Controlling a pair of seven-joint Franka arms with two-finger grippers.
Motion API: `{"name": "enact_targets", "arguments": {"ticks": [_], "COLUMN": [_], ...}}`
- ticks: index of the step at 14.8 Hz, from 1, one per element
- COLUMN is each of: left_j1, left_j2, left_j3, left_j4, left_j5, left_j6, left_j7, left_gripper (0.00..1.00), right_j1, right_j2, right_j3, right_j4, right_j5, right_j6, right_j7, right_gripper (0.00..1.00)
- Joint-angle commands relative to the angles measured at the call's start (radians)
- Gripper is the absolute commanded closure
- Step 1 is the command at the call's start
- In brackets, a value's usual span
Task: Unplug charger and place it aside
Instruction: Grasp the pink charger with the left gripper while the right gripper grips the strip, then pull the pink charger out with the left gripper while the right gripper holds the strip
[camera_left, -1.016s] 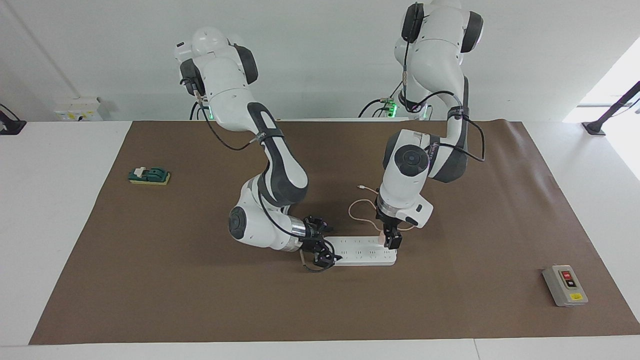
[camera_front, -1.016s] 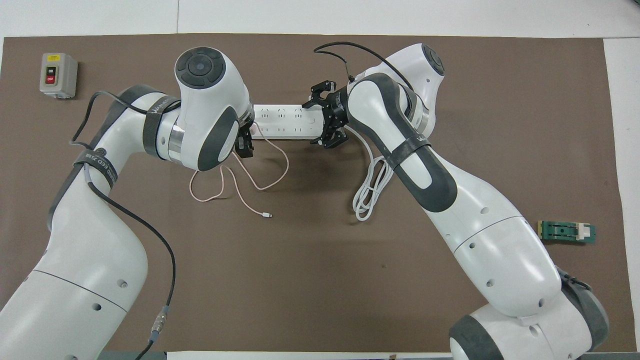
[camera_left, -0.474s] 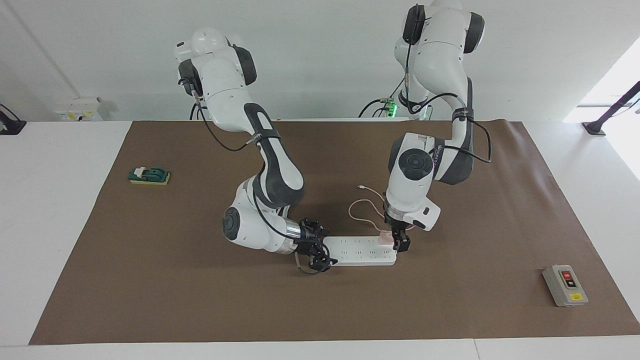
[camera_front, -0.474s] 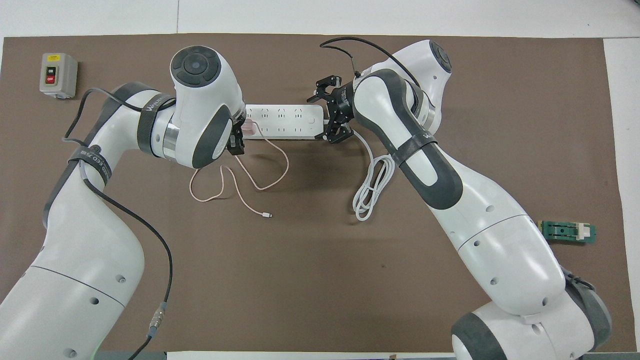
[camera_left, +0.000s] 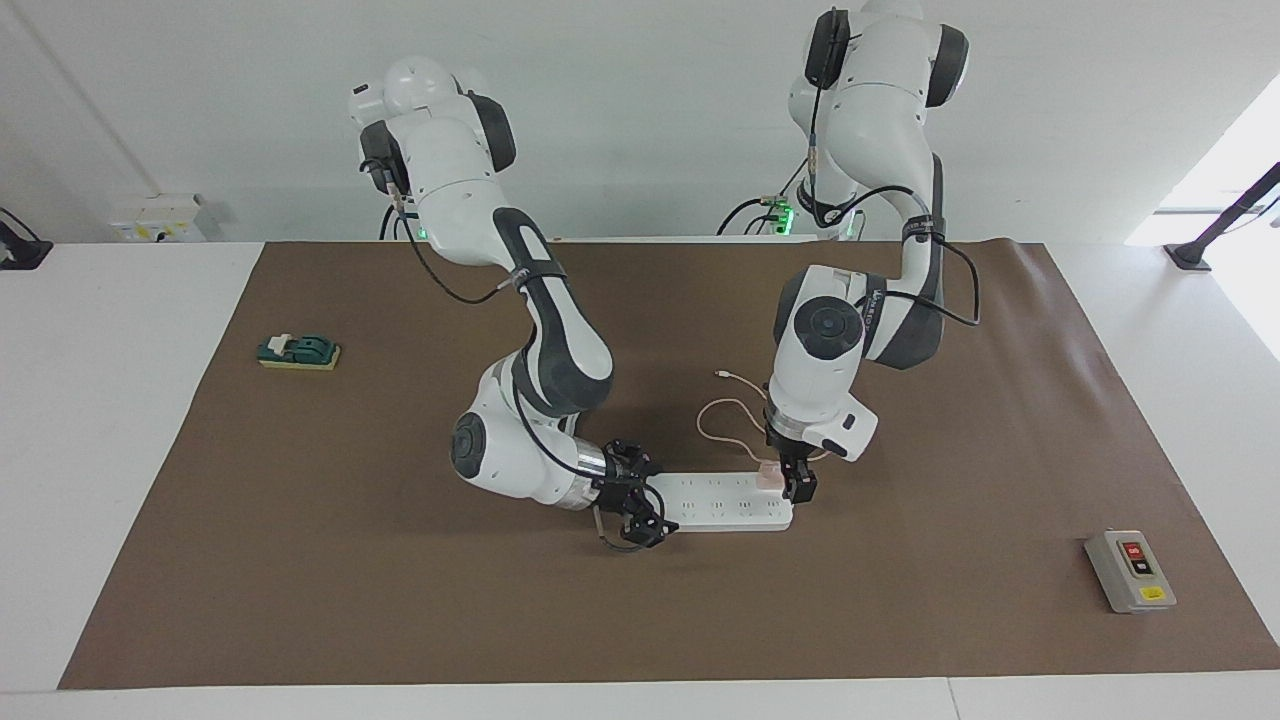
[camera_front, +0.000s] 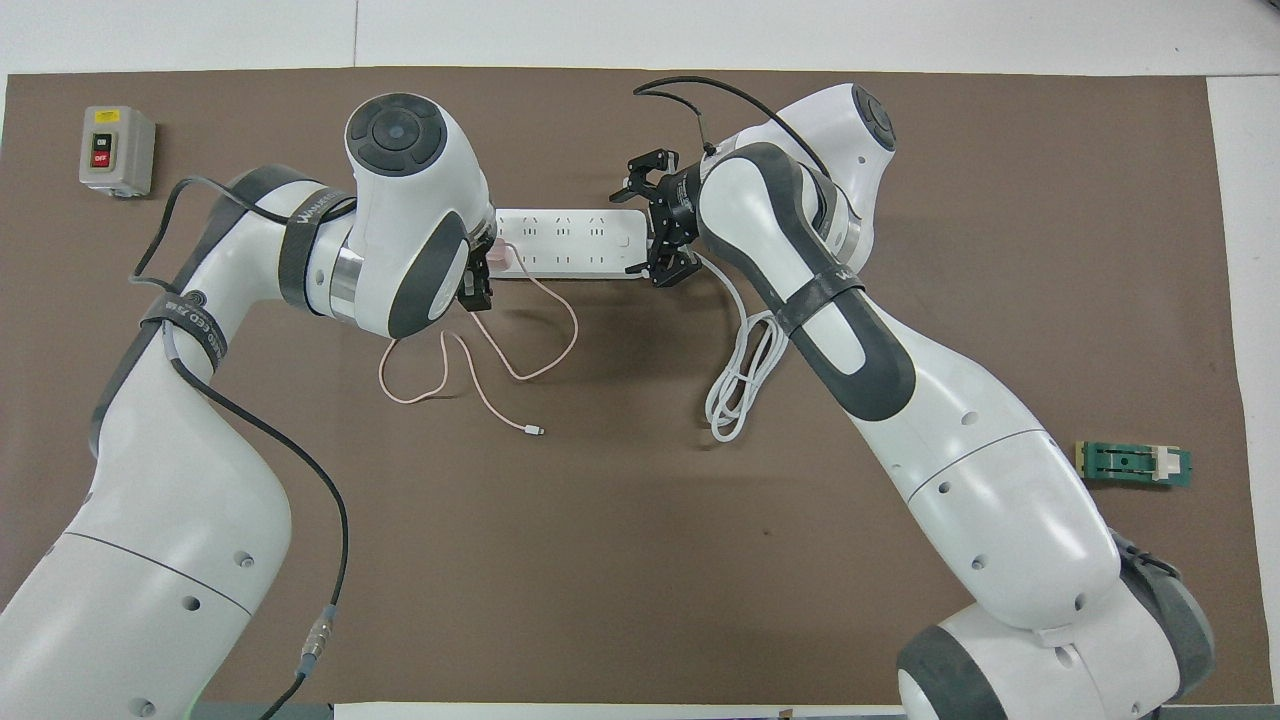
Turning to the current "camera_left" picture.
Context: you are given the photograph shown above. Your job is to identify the black base cables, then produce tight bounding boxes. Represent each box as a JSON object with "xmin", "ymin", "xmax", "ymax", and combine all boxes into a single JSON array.
[{"xmin": 716, "ymin": 160, "xmax": 809, "ymax": 237}]

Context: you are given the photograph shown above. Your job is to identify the white power strip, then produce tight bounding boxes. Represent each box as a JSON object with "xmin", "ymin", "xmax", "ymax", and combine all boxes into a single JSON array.
[{"xmin": 645, "ymin": 471, "xmax": 795, "ymax": 533}]

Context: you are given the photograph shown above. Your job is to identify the brown table mat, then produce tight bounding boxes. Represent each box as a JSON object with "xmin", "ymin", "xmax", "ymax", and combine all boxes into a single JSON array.
[{"xmin": 57, "ymin": 240, "xmax": 1280, "ymax": 691}]

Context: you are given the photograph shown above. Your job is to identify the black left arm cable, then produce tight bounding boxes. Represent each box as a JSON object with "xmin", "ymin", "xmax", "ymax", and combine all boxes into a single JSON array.
[{"xmin": 807, "ymin": 60, "xmax": 984, "ymax": 331}]

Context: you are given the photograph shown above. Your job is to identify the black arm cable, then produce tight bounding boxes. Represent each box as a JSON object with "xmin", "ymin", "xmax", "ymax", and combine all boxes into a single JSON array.
[
  {"xmin": 807, "ymin": 60, "xmax": 984, "ymax": 331},
  {"xmin": 375, "ymin": 160, "xmax": 643, "ymax": 554}
]

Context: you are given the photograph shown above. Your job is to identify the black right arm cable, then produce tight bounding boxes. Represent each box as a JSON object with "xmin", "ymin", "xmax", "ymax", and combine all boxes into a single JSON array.
[{"xmin": 375, "ymin": 160, "xmax": 643, "ymax": 554}]

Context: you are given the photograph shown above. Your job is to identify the white wall socket box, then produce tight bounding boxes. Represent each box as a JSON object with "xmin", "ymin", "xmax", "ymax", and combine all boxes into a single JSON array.
[{"xmin": 108, "ymin": 193, "xmax": 207, "ymax": 243}]

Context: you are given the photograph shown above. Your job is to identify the black desk clamp mount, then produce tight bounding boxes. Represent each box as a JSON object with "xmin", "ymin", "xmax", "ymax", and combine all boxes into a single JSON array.
[{"xmin": 0, "ymin": 207, "xmax": 54, "ymax": 271}]

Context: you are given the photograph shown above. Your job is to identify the grey on-off switch box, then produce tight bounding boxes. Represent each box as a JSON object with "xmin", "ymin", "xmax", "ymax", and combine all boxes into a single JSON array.
[{"xmin": 1084, "ymin": 529, "xmax": 1178, "ymax": 615}]

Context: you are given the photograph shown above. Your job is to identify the pink charging cable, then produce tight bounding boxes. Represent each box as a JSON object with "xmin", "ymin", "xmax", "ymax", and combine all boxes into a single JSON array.
[{"xmin": 696, "ymin": 369, "xmax": 833, "ymax": 464}]

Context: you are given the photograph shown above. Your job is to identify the green knife switch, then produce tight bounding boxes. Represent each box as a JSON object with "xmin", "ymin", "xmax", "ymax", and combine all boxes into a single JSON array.
[{"xmin": 257, "ymin": 333, "xmax": 342, "ymax": 372}]

